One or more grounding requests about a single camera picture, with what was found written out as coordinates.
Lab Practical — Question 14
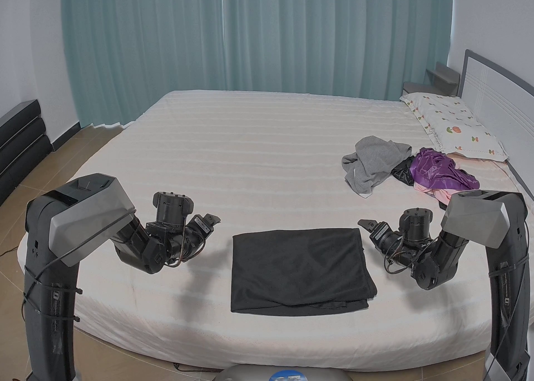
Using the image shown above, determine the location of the grey bedside table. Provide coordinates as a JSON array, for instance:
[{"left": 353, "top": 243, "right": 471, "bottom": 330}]
[{"left": 402, "top": 62, "right": 460, "bottom": 96}]

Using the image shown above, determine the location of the white printed pillow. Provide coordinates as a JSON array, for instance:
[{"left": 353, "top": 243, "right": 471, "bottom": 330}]
[{"left": 400, "top": 92, "right": 510, "bottom": 162}]

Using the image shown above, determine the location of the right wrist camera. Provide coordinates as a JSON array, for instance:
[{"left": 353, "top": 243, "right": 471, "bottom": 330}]
[{"left": 398, "top": 208, "right": 434, "bottom": 242}]

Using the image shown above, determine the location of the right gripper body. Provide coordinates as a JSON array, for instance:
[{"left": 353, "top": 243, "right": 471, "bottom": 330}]
[{"left": 369, "top": 221, "right": 403, "bottom": 253}]

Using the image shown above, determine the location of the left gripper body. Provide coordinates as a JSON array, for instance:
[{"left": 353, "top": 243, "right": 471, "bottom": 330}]
[{"left": 184, "top": 213, "right": 215, "bottom": 253}]

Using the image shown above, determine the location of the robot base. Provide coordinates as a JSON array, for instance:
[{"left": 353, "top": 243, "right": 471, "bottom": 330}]
[{"left": 215, "top": 365, "right": 349, "bottom": 381}]

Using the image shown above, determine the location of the black shiny garment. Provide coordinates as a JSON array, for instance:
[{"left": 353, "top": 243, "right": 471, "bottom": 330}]
[{"left": 391, "top": 157, "right": 416, "bottom": 187}]

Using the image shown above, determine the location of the blue-green curtain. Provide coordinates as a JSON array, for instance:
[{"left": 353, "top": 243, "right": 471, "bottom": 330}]
[
  {"left": 62, "top": 0, "right": 229, "bottom": 129},
  {"left": 222, "top": 0, "right": 454, "bottom": 101}
]

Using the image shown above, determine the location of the purple garment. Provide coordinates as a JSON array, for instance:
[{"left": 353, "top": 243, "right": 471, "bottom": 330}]
[{"left": 409, "top": 147, "right": 480, "bottom": 190}]

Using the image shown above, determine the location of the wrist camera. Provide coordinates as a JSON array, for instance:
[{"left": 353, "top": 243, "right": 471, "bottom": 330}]
[
  {"left": 152, "top": 192, "right": 194, "bottom": 226},
  {"left": 398, "top": 208, "right": 434, "bottom": 242}
]

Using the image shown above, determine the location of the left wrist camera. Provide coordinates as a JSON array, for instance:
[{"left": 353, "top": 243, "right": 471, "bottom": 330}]
[{"left": 152, "top": 192, "right": 194, "bottom": 226}]

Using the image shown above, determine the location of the pink garment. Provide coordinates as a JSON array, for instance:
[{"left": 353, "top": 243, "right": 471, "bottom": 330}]
[{"left": 413, "top": 181, "right": 459, "bottom": 205}]

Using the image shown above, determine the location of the black chest of drawers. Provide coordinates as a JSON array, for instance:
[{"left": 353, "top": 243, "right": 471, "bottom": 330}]
[{"left": 0, "top": 99, "right": 53, "bottom": 205}]

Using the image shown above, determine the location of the bed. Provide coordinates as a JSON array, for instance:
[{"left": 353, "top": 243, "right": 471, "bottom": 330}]
[{"left": 17, "top": 49, "right": 534, "bottom": 373}]

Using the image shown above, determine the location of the black T-shirt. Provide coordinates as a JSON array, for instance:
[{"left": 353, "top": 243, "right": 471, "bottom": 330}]
[{"left": 230, "top": 228, "right": 378, "bottom": 317}]

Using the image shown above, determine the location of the grey garment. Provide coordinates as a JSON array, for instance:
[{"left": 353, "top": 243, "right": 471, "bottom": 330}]
[{"left": 341, "top": 136, "right": 413, "bottom": 198}]

